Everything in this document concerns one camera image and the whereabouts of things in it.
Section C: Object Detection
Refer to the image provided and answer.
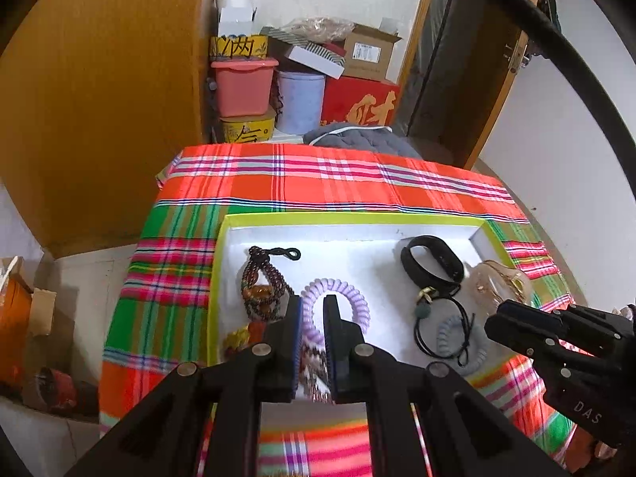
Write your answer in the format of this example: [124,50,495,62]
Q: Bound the orange box on floor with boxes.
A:
[0,255,56,396]

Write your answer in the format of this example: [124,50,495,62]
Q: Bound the black hair tie gold button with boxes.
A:
[413,291,475,368]

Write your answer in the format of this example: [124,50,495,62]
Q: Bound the wooden wardrobe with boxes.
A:
[1,0,212,257]

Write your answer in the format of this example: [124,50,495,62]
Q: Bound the purple spiral hair tie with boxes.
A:
[299,277,372,346]

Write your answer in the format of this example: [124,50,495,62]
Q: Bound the yellow tin box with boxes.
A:
[209,35,268,60]

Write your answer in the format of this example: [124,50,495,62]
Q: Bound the clear plastic bag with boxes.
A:
[281,16,356,43]

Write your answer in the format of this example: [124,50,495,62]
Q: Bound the lower yellow tin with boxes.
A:
[220,108,276,143]

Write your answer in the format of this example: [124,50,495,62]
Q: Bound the grey cushion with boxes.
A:
[303,122,421,159]

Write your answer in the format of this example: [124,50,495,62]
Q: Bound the plaid tablecloth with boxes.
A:
[98,141,582,477]

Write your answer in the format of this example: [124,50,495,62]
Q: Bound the brown bead bracelet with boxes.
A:
[239,244,303,323]

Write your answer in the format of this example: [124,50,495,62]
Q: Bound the striped flat box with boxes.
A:
[261,26,345,80]

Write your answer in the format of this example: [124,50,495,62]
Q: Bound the red gift box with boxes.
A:
[320,76,400,126]

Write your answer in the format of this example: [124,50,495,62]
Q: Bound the blue spiral hair tie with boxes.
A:
[435,312,491,377]

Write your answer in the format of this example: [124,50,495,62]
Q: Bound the white small box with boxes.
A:
[215,0,256,37]

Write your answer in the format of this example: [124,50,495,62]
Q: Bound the yellow tray box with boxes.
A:
[207,212,512,366]

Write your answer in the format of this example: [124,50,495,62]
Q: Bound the pink plastic bin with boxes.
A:
[211,58,278,117]

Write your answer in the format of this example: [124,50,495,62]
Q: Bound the beige hair claw clip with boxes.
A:
[465,260,533,316]

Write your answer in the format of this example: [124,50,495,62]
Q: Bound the light blue bucket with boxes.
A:
[276,71,326,136]

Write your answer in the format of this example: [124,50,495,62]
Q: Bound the black wristband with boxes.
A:
[400,235,465,299]

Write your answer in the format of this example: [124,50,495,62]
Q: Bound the wooden door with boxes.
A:
[394,0,528,169]

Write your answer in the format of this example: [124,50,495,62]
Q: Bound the brown cardboard box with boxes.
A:
[343,24,401,81]

